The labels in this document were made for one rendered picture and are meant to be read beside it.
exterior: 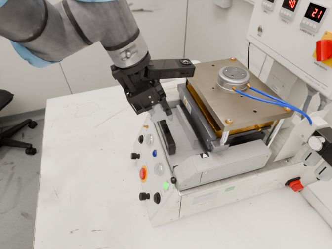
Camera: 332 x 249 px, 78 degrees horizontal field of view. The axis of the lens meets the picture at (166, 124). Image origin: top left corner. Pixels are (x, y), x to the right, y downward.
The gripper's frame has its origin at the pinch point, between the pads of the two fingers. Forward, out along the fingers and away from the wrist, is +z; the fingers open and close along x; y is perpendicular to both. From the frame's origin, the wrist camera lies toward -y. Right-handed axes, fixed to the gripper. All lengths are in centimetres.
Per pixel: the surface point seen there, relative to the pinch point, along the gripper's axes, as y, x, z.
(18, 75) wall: 105, -144, 22
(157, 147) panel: 8.6, -0.9, 11.1
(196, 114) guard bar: -6.1, 2.8, 1.1
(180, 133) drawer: 0.1, 0.9, 7.5
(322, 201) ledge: -31, 26, 37
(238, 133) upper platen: -13.6, 10.2, 6.3
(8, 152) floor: 142, -102, 59
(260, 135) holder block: -19.9, 10.1, 12.2
